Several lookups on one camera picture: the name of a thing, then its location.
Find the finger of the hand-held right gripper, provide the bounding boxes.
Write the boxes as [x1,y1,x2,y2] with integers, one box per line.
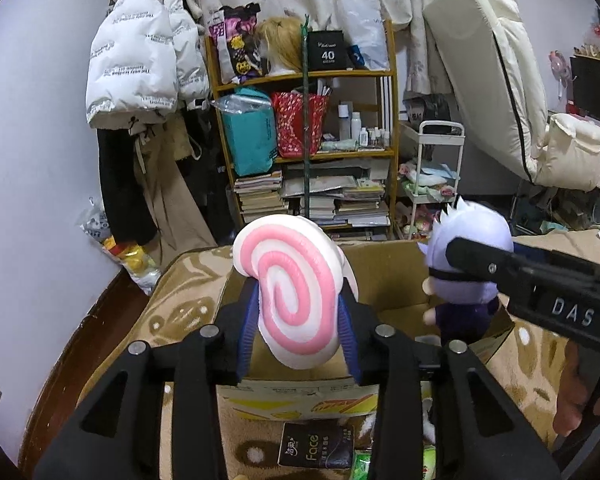
[511,244,600,277]
[450,236,532,307]

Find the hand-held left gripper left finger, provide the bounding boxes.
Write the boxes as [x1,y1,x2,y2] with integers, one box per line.
[32,280,261,480]

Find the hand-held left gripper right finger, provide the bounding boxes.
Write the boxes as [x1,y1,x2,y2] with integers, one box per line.
[337,282,563,480]

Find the white-haired plush doll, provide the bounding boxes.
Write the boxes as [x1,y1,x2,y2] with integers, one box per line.
[422,195,515,346]

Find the cardboard box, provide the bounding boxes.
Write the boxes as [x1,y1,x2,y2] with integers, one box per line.
[215,240,516,421]

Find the pink white swirl plush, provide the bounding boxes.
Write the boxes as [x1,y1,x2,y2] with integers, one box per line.
[231,214,359,371]

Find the black tissue packet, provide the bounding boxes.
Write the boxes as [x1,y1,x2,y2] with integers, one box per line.
[279,422,357,470]

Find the green packet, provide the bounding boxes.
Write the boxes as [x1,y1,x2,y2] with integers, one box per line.
[352,447,438,480]

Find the person's right hand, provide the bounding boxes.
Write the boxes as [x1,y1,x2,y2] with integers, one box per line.
[552,342,599,439]

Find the white trolley cart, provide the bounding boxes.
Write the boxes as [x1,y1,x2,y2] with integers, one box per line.
[395,120,466,241]

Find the plastic bag of toys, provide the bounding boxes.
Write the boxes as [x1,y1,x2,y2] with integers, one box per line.
[80,197,162,296]

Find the stack of books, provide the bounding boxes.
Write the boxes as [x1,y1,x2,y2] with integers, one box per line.
[234,162,392,233]

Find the beige coat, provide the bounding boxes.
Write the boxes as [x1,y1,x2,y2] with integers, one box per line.
[132,110,218,268]

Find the dark hanging clothes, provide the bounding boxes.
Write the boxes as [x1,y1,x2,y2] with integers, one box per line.
[185,105,238,246]

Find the wooden shelf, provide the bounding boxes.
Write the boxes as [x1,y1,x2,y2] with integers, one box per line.
[204,20,400,241]

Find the row of cosmetic bottles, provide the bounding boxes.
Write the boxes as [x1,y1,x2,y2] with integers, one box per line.
[337,102,392,150]

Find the white boards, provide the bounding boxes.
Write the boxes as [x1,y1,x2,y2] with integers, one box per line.
[380,77,396,133]

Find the black hanging garment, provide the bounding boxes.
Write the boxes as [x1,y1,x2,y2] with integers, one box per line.
[97,127,158,246]

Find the teal bag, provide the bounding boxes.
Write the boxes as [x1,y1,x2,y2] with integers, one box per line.
[221,87,277,177]

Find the pink fan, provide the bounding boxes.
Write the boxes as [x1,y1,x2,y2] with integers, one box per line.
[547,50,573,111]

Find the cream folded mattress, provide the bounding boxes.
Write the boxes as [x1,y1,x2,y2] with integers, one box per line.
[422,0,600,192]

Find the green pole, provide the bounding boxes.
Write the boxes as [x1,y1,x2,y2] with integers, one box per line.
[300,14,314,216]

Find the red patterned bag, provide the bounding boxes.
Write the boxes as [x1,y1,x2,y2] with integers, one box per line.
[271,91,329,158]

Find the black box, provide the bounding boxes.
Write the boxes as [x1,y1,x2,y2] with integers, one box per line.
[306,30,353,72]

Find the clear plastic bag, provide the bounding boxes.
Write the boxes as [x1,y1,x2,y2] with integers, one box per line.
[341,0,391,71]

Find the purple printed bag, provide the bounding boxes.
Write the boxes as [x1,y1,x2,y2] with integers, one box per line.
[207,4,268,85]

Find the blonde wig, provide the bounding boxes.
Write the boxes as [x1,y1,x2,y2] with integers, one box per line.
[256,16,306,77]

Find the white puffer jacket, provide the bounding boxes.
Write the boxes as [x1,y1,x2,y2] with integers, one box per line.
[85,0,212,130]

